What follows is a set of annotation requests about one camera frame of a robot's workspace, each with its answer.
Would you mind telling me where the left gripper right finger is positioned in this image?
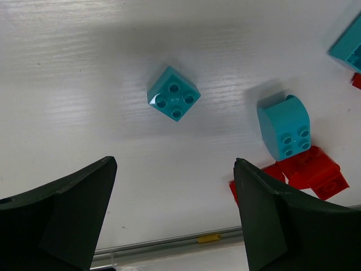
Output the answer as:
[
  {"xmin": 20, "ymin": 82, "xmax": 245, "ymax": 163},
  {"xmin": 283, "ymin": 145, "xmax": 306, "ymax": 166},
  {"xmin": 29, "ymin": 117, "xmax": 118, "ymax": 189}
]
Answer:
[{"xmin": 234, "ymin": 159, "xmax": 360, "ymax": 270}]

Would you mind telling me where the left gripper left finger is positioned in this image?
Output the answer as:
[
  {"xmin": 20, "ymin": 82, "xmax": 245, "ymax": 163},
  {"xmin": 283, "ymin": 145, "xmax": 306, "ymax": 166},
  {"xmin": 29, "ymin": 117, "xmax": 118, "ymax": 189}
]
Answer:
[{"xmin": 1, "ymin": 156, "xmax": 117, "ymax": 270}]

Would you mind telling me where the small cyan square lego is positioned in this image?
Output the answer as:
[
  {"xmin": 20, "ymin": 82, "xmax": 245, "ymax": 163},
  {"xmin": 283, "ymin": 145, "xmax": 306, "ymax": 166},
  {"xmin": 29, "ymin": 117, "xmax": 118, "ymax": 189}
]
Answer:
[{"xmin": 147, "ymin": 66, "xmax": 201, "ymax": 122}]

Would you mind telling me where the cyan long lego upturned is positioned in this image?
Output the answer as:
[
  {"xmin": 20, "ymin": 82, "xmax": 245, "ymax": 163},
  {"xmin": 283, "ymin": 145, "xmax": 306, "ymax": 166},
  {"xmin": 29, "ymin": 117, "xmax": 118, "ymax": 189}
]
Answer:
[{"xmin": 328, "ymin": 13, "xmax": 360, "ymax": 73}]

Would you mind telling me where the red arch lego brick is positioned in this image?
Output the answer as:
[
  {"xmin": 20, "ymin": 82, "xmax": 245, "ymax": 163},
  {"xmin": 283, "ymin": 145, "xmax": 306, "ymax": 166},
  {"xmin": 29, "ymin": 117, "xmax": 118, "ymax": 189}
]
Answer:
[{"xmin": 263, "ymin": 146, "xmax": 349, "ymax": 200}]

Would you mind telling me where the red flat long lego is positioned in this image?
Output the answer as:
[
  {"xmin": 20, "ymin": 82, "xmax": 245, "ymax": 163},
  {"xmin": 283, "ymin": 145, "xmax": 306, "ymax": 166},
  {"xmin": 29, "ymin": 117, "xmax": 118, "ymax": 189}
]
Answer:
[{"xmin": 228, "ymin": 180, "xmax": 239, "ymax": 205}]

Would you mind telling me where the cyan curved lego brick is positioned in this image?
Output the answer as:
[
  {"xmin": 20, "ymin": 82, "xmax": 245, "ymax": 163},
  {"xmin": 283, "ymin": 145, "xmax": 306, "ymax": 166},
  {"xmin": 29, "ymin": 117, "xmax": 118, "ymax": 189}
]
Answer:
[{"xmin": 257, "ymin": 95, "xmax": 311, "ymax": 161}]

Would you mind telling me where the small red square lego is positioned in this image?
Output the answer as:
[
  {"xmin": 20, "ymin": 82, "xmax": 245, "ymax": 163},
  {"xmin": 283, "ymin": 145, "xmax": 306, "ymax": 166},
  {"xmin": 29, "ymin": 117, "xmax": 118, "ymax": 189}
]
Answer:
[{"xmin": 351, "ymin": 73, "xmax": 361, "ymax": 90}]

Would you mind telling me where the aluminium rail front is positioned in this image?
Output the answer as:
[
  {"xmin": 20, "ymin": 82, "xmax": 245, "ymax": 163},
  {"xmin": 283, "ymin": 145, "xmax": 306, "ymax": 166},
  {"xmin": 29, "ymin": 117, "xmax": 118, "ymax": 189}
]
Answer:
[{"xmin": 90, "ymin": 226, "xmax": 244, "ymax": 270}]

